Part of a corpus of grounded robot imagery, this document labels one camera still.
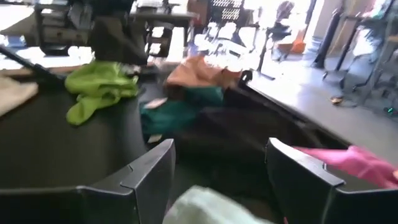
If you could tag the orange object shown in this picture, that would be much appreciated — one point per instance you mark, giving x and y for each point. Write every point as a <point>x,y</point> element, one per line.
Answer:
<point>295,46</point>

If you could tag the small dark green towel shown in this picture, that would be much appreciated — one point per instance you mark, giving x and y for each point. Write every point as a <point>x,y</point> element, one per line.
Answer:
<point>174,118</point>

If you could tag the peach towel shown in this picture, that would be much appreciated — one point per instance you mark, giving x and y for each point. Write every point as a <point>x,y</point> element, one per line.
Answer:
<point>196,74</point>

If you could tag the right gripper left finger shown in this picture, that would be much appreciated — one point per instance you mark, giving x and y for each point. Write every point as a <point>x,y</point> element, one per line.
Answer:
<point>93,205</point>

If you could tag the black office chair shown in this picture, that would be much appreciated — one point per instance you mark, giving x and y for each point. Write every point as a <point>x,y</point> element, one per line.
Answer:
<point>278,31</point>

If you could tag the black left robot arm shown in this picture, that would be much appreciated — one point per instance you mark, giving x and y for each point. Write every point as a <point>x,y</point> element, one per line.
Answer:
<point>118,40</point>

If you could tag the pink towel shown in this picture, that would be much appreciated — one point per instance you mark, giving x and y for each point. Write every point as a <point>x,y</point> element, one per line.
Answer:
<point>363,165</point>

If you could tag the black clip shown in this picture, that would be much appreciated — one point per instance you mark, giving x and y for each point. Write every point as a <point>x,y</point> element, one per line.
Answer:
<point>245,77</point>

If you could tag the lime green towel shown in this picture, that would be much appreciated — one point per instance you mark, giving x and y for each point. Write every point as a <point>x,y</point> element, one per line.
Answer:
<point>96,84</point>

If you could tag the cream towel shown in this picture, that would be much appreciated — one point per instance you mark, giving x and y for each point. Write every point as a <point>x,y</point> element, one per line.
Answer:
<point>15,93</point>

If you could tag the pale mint towel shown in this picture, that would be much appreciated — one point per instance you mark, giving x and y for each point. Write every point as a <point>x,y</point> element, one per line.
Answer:
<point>205,208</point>

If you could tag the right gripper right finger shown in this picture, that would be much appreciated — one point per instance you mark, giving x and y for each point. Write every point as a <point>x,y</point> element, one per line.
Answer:
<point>311,199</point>

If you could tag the black floor stand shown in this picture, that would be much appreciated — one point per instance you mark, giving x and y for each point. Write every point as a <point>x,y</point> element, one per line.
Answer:
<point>323,46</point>

